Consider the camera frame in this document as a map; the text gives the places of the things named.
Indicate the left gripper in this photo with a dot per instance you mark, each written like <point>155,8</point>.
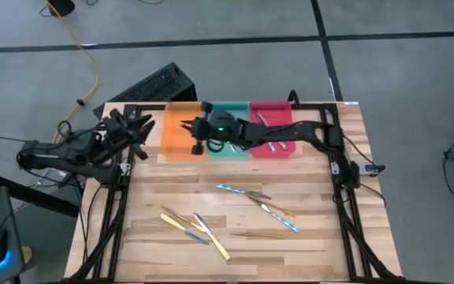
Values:
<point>118,128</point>

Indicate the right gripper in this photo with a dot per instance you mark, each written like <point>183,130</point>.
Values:
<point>211,128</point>

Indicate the gold knife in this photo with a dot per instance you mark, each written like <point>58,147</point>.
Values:
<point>176,215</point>
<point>280,210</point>

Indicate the silver spoon utensil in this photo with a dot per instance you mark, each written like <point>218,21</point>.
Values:
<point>282,221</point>

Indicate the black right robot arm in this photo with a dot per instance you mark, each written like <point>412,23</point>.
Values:
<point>290,132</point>

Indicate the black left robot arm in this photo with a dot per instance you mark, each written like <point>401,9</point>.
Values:
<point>65,152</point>

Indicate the orange plastic bin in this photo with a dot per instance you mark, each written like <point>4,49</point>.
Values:
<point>173,146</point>

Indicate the black perforated case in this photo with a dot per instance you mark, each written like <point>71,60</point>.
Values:
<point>152,84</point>

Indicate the teal plastic bin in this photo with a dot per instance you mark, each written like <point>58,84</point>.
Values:
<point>231,106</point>

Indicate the pink plastic bin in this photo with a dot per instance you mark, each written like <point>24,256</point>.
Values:
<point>278,116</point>

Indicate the black stand beam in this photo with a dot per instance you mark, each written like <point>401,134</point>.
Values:
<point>34,197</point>

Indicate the black round base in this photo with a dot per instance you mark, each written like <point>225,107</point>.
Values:
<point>61,6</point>

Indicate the yellow round disc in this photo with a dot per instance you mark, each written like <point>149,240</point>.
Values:
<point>27,254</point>

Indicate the small gray connector box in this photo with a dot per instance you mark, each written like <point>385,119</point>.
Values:
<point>371,169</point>

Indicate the black table frame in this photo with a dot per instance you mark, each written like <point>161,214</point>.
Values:
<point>148,106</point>

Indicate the silver corner bracket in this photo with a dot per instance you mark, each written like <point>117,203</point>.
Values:
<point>336,167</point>
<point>125,168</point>

